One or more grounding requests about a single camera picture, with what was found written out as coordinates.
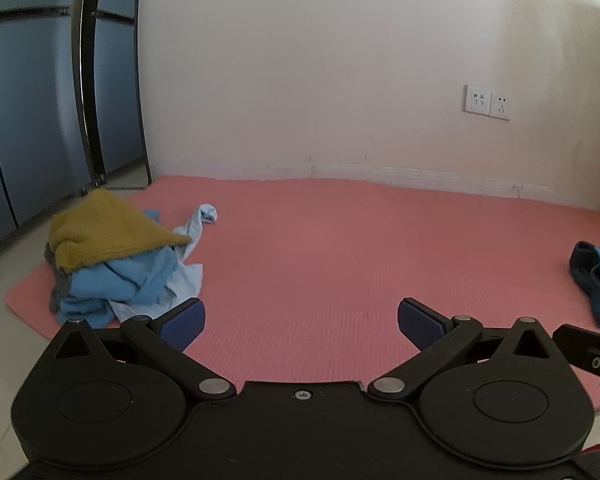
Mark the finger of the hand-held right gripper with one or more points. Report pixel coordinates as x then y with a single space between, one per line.
587 347

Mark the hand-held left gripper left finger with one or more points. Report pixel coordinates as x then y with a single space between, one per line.
186 322

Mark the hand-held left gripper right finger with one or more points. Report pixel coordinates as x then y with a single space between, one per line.
419 322

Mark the mustard knitted sweater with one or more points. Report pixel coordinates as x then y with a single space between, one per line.
105 230

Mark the light blue shirt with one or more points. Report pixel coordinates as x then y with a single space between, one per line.
190 280

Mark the dark blue fleece jacket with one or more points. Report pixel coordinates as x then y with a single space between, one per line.
597 280

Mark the pink ribbed floor mat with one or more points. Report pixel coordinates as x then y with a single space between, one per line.
330 250

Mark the grey cloth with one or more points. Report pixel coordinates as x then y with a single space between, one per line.
60 280

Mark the blue glass partition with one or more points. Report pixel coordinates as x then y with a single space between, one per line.
25 110

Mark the white wall socket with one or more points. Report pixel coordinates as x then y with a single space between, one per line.
477 100
501 106

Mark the black metal door frame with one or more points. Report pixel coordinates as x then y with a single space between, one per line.
87 60

